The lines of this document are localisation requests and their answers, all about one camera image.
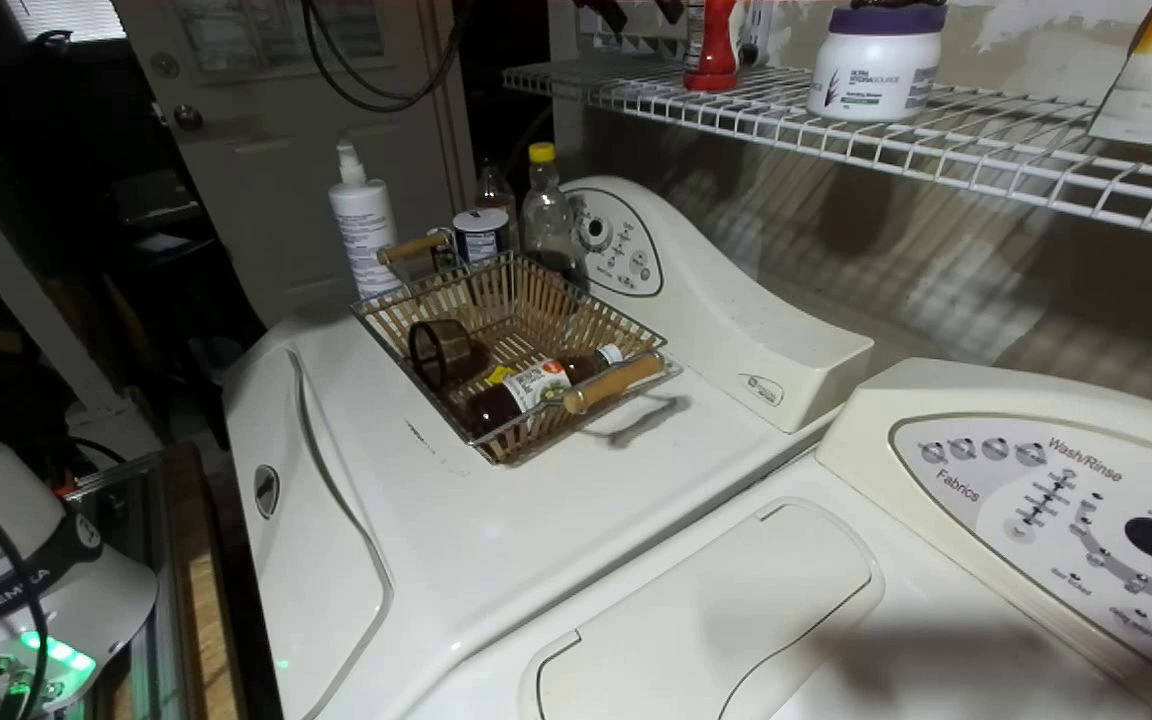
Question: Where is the red container with label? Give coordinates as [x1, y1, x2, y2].
[684, 0, 748, 96]

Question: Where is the amber bottle black cap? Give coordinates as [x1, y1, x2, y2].
[473, 156, 522, 225]

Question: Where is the clear bottle yellow cap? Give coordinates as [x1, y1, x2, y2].
[519, 136, 592, 292]

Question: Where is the white jar purple lid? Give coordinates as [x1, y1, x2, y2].
[806, 0, 949, 122]

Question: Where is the white lotion bottle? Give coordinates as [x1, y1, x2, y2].
[325, 136, 403, 303]

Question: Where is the dark bottle white cap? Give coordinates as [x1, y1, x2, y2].
[552, 336, 634, 388]

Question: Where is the dark round jar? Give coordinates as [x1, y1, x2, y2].
[409, 315, 490, 393]

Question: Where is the brown bottle with label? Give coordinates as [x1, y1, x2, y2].
[447, 356, 581, 435]

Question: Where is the white washing machine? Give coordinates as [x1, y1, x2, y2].
[219, 171, 879, 720]

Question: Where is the white board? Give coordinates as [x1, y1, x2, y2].
[0, 0, 127, 48]

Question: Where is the grey metal beam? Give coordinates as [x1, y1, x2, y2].
[0, 136, 158, 463]

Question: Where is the wooden platform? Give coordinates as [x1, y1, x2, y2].
[153, 443, 246, 720]

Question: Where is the white wire shelf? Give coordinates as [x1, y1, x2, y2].
[495, 56, 1152, 253]

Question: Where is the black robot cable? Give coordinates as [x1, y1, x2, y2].
[297, 0, 477, 112]

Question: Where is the wire basket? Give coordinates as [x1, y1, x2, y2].
[346, 229, 678, 467]

